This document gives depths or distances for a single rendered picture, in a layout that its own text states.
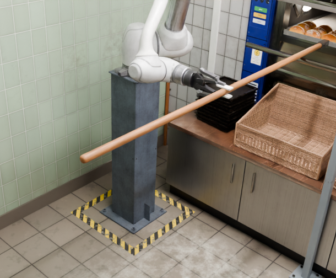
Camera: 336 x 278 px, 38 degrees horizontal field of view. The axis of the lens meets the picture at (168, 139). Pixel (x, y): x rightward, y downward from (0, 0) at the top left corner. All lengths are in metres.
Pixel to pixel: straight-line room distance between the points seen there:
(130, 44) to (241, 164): 0.95
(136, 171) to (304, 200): 0.99
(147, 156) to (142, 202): 0.33
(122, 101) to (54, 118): 0.54
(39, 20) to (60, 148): 0.87
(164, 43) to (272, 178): 0.97
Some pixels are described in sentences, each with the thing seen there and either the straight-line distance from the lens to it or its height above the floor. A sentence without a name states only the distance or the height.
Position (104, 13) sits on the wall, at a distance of 3.19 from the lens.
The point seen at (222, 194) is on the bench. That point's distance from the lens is 3.11.
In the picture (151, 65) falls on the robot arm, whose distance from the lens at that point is 2.13.
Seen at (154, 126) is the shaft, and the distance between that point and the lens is 1.77.
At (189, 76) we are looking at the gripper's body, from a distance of 2.18.
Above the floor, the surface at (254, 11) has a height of 1.26.
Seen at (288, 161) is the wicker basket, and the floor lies 0.62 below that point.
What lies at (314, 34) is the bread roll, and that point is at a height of 1.22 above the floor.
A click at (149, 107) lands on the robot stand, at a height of 0.81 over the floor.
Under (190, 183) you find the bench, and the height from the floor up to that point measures 0.20.
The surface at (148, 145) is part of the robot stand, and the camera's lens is 2.95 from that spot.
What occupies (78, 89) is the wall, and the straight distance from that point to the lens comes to 3.20.
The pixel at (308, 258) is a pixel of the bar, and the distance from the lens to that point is 2.91.
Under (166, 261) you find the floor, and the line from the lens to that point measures 2.95.
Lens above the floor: 2.03
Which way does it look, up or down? 29 degrees down
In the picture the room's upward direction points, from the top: 3 degrees clockwise
